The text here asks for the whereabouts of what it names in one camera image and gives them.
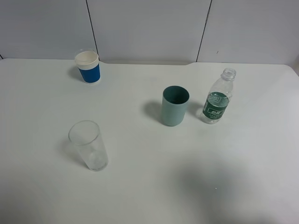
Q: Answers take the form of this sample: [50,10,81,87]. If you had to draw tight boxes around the clear green-label water bottle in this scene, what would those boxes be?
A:
[200,68,236,124]

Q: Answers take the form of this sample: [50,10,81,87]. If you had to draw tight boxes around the blue white paper cup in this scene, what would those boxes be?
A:
[74,49,100,84]

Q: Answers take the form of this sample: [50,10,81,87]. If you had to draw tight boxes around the clear drinking glass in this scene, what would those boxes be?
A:
[68,120,108,171]

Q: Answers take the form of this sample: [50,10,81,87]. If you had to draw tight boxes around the teal plastic cup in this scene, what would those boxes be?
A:
[161,85,190,126]

